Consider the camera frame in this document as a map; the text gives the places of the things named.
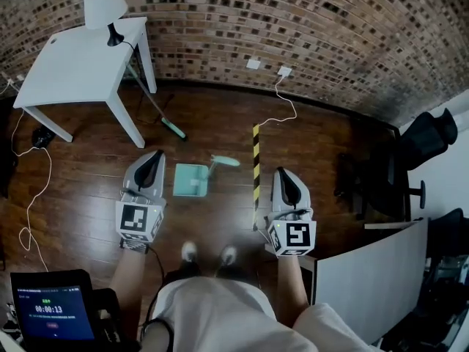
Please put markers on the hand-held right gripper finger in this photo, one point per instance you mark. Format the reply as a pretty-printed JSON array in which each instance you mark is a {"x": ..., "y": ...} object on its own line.
[
  {"x": 306, "y": 198},
  {"x": 277, "y": 196}
]

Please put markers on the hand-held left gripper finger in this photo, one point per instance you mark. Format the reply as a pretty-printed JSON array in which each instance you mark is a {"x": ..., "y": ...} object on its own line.
[
  {"x": 160, "y": 182},
  {"x": 129, "y": 176}
]

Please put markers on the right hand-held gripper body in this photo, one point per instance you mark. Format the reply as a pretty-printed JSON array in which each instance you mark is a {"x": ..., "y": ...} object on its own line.
[{"x": 293, "y": 235}]

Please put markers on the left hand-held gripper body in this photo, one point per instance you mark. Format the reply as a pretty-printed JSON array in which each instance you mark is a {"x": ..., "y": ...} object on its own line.
[{"x": 137, "y": 220}]

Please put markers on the person's right forearm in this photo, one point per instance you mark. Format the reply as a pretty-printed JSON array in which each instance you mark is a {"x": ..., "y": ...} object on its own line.
[{"x": 291, "y": 292}]

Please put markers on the person's left forearm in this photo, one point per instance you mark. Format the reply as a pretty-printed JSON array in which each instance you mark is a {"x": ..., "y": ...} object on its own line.
[{"x": 126, "y": 281}]

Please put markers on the green broom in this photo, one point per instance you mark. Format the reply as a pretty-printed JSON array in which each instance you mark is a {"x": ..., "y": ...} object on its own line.
[{"x": 174, "y": 128}]

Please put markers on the person's white left shoe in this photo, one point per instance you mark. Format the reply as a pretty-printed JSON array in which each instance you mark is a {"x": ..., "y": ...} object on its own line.
[{"x": 189, "y": 251}]

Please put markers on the person's white shoe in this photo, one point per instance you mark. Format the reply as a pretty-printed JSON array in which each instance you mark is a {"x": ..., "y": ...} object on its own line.
[
  {"x": 229, "y": 255},
  {"x": 189, "y": 251}
]

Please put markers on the person's white right shoe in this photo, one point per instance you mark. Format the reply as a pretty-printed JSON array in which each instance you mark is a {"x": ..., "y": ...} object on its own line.
[{"x": 229, "y": 255}]

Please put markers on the grey desk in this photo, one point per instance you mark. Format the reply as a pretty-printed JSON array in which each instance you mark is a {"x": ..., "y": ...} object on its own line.
[{"x": 370, "y": 270}]

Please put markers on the person's black trousers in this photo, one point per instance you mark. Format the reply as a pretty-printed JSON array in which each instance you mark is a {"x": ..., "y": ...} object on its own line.
[{"x": 205, "y": 273}]

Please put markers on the black plastic bag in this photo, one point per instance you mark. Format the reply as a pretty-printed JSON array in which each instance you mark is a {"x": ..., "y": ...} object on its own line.
[{"x": 43, "y": 137}]

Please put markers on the person's white shirt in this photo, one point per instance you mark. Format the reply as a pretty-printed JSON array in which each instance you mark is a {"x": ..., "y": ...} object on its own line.
[{"x": 220, "y": 317}]

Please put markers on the white square table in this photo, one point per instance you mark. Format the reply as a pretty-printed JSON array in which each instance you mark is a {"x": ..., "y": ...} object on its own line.
[{"x": 77, "y": 72}]

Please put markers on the black office chair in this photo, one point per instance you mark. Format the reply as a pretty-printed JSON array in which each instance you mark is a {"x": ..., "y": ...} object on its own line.
[
  {"x": 447, "y": 233},
  {"x": 414, "y": 152}
]

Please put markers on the black tablet with screen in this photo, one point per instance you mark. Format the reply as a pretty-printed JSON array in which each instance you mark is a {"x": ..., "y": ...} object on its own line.
[{"x": 55, "y": 312}]

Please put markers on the white table lamp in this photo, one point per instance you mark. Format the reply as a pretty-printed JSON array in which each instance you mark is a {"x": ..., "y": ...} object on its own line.
[{"x": 102, "y": 4}]

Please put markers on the black tablet mount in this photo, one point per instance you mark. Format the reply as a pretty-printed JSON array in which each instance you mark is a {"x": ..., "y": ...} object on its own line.
[{"x": 110, "y": 317}]

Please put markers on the white wall socket with plug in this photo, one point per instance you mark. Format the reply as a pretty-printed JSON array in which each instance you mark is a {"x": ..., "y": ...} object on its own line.
[{"x": 284, "y": 71}]

